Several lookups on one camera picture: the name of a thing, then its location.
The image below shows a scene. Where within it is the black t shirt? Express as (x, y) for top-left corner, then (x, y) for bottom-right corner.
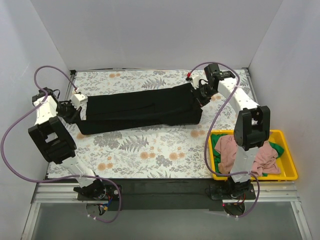
(75, 83), (203, 135)

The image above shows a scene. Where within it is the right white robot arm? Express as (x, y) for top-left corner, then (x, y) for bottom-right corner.
(186, 61), (271, 199)

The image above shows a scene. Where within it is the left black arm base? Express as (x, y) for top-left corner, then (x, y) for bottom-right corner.
(73, 179), (122, 201)

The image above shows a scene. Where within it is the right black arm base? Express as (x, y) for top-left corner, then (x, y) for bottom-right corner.
(204, 178), (256, 200)

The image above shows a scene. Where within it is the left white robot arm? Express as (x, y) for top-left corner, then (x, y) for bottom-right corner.
(28, 87), (107, 200)

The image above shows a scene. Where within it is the floral table mat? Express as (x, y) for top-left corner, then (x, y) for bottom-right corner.
(47, 69), (266, 179)

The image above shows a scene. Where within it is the green t shirt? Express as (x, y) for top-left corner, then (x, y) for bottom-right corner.
(210, 134), (286, 177)

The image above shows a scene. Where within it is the yellow plastic bin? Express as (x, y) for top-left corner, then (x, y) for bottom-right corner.
(208, 129), (298, 181)

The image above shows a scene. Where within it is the pink t shirt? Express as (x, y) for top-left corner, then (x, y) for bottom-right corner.
(213, 134), (282, 177)

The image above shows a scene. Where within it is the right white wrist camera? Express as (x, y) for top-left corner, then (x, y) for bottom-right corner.
(185, 72), (201, 89)

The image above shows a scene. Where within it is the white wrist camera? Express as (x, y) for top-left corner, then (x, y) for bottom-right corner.
(70, 93), (88, 110)
(185, 72), (201, 89)

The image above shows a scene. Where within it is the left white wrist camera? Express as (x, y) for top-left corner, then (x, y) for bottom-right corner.
(70, 93), (88, 110)

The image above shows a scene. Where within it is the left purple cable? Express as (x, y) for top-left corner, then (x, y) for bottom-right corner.
(0, 65), (123, 223)

